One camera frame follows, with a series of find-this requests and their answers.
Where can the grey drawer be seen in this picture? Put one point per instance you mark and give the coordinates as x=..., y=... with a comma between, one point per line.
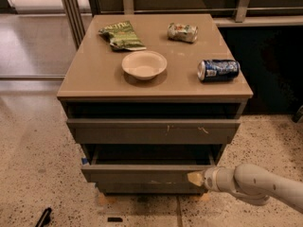
x=150, y=170
x=153, y=131
x=150, y=188

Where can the grey top drawer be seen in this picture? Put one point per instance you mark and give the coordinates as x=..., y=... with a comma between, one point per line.
x=153, y=131

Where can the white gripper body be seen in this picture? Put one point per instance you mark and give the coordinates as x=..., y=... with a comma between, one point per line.
x=209, y=179

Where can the grey drawer cabinet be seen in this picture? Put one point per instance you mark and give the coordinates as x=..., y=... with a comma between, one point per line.
x=95, y=85

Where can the grey bottom drawer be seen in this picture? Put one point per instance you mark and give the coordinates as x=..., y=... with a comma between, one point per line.
x=150, y=188

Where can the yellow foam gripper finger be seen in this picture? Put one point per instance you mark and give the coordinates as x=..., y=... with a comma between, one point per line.
x=196, y=177

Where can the green chip bag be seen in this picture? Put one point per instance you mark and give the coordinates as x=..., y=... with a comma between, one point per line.
x=122, y=37

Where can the blue soda can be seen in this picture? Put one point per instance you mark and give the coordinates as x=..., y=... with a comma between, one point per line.
x=218, y=70

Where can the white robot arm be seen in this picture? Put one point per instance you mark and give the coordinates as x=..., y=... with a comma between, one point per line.
x=250, y=183

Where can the black object on floor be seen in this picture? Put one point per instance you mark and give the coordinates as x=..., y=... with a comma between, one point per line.
x=44, y=218

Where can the crushed white green can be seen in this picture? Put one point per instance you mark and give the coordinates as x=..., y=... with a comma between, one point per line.
x=183, y=33

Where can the white bowl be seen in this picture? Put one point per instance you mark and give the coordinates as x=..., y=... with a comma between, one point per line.
x=144, y=65

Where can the blue tape piece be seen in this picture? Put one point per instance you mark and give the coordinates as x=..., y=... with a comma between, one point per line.
x=84, y=161

